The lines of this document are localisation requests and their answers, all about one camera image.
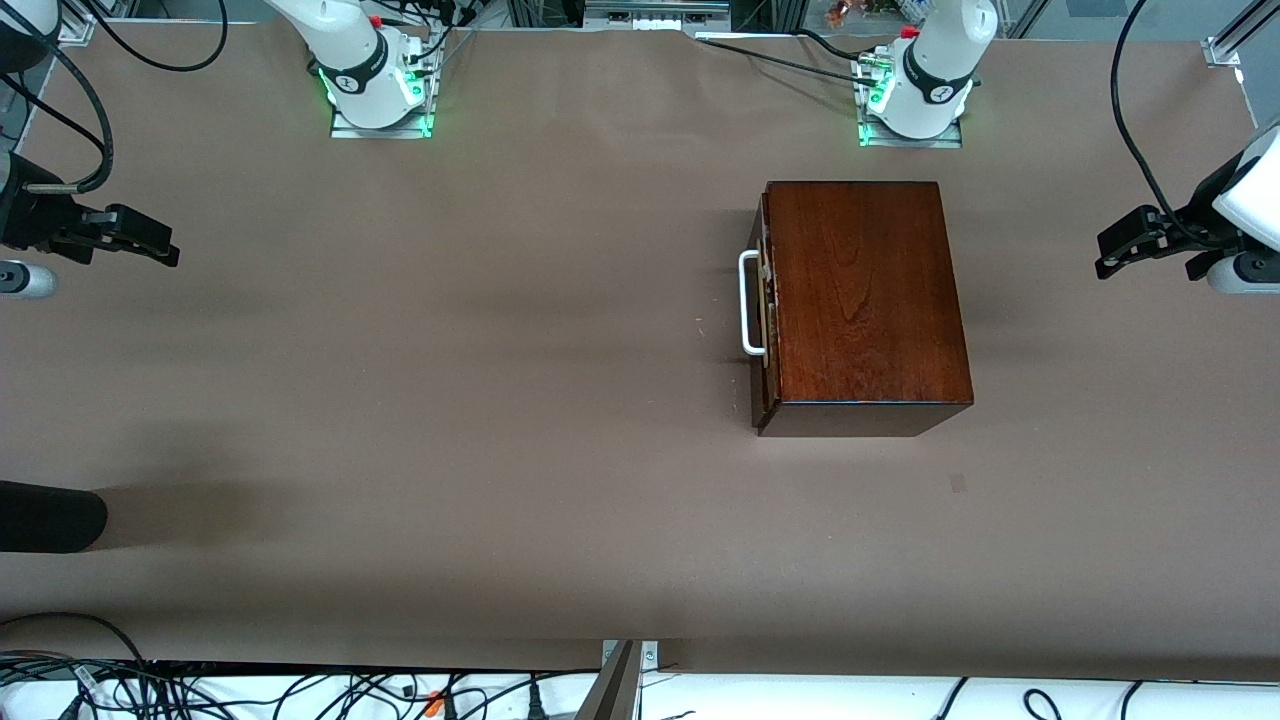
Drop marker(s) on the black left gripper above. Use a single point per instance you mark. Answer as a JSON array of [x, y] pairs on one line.
[[1201, 222]]

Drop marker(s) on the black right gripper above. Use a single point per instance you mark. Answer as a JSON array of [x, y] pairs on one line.
[[30, 218]]

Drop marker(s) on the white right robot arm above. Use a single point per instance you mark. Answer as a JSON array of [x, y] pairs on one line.
[[360, 80]]

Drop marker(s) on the aluminium corner profile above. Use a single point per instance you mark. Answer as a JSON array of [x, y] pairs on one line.
[[1235, 35]]

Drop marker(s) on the dark brown wooden cabinet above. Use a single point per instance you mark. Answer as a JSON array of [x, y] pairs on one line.
[[860, 300]]

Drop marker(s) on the black ribbed cylinder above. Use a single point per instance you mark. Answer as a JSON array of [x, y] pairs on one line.
[[50, 515]]

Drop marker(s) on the brown table cover sheet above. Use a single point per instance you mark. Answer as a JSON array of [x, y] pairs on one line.
[[500, 400]]

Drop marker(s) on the grey metal port box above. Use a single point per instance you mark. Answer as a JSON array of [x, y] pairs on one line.
[[655, 15]]

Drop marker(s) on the aluminium profile bar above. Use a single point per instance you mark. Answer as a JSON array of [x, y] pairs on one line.
[[615, 690]]

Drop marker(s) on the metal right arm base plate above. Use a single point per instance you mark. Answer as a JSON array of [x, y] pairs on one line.
[[345, 132]]

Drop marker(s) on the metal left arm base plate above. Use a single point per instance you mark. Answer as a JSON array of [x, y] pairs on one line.
[[900, 143]]

